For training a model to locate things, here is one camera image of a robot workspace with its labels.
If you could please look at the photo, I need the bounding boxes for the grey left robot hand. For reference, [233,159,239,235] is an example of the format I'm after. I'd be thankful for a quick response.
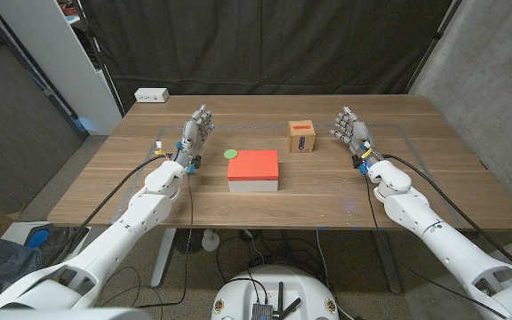
[170,104,215,175]

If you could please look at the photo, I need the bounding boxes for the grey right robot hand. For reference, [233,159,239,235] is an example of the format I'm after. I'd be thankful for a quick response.
[329,105,384,174]

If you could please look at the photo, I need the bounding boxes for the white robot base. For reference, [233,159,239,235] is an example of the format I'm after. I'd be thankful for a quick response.
[211,264,340,320]

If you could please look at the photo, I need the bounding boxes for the wooden coin slot box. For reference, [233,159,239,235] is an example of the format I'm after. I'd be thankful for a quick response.
[287,119,316,154]

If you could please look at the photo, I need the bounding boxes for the white power outlet box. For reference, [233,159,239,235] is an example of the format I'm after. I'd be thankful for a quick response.
[133,87,171,104]

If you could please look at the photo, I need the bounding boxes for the red-lidded white box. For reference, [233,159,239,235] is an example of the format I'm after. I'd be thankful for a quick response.
[227,149,280,194]

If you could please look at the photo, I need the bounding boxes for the black backdrop stand pole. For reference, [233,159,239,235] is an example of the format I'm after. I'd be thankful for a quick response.
[76,0,127,117]
[404,0,464,94]

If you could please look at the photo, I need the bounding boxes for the small black fan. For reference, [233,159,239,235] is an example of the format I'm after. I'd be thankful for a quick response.
[174,228,204,255]

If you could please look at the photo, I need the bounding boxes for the small white round stand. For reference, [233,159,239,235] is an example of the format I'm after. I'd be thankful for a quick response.
[201,228,221,253]

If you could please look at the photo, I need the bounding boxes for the black fabric backdrop curtain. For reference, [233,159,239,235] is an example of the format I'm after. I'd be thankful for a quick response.
[80,0,455,110]

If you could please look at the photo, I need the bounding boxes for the white table leg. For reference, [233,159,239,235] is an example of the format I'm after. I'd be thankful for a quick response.
[150,228,177,289]

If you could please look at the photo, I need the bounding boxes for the black shoe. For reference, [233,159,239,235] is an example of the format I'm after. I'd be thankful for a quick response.
[37,225,78,268]

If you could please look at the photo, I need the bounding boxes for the black foot pedal blue pads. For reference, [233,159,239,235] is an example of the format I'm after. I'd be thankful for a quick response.
[23,224,91,254]

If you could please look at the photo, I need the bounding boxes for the grey radio module with antennas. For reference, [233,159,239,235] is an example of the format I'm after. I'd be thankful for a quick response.
[250,281,302,320]

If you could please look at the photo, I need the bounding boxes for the white floor platform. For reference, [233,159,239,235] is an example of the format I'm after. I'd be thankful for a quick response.
[0,220,92,250]

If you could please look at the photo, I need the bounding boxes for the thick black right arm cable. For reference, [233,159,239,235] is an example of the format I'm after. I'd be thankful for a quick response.
[380,153,512,271]

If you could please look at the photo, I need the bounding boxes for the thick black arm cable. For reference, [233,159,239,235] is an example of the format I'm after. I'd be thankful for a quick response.
[380,153,512,271]
[62,153,171,254]

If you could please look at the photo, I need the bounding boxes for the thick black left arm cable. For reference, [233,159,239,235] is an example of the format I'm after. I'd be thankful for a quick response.
[62,153,171,254]

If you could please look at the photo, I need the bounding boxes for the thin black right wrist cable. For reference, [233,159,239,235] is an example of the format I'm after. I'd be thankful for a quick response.
[364,172,508,320]

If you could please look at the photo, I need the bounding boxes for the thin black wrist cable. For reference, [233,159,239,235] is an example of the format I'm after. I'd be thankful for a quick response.
[364,172,508,320]
[134,173,195,309]

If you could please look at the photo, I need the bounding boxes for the thin black left wrist cable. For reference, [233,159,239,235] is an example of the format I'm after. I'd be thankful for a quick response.
[134,173,195,309]

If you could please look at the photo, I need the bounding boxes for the black floor cable bundle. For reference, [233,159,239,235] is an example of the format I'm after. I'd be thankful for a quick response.
[215,228,332,285]

